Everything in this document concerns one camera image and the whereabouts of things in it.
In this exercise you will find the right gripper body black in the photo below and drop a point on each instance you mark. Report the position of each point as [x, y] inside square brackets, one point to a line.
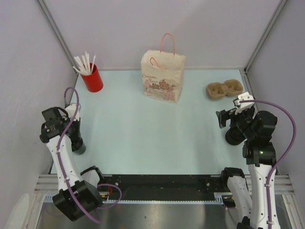
[242, 119]

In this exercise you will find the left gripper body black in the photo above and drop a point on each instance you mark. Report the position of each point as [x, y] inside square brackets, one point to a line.
[74, 127]

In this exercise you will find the white paper takeout bag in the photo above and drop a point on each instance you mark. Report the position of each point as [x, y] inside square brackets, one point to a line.
[163, 74]

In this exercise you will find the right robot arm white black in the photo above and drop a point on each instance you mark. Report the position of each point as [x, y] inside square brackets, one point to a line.
[256, 203]

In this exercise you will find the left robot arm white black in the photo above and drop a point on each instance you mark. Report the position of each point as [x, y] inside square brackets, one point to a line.
[77, 191]

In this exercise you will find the black coffee cup left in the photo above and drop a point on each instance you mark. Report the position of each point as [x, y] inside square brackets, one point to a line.
[78, 147]

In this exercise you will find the brown pulp cup carrier stack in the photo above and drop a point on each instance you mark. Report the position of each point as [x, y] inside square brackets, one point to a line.
[229, 88]

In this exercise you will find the red plastic cup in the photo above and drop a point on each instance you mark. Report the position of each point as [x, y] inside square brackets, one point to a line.
[94, 81]

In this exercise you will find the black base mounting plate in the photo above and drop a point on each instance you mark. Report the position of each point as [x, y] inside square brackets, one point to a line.
[163, 187]

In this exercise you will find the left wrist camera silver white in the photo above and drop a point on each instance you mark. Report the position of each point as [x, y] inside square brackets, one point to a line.
[70, 109]

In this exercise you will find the wrist camera silver white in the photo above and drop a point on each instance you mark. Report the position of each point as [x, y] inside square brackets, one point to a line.
[70, 109]
[243, 102]

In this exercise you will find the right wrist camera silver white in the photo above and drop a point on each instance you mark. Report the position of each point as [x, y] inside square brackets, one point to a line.
[243, 102]

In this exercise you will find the white slotted cable duct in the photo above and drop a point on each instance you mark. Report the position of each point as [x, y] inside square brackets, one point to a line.
[217, 201]

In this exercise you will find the aluminium frame post right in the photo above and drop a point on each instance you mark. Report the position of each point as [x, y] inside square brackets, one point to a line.
[275, 16]

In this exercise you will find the aluminium frame post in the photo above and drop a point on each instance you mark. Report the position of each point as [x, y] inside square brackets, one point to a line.
[275, 16]
[55, 30]

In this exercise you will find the aluminium frame post left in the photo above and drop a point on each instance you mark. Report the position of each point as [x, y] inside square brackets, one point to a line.
[55, 30]

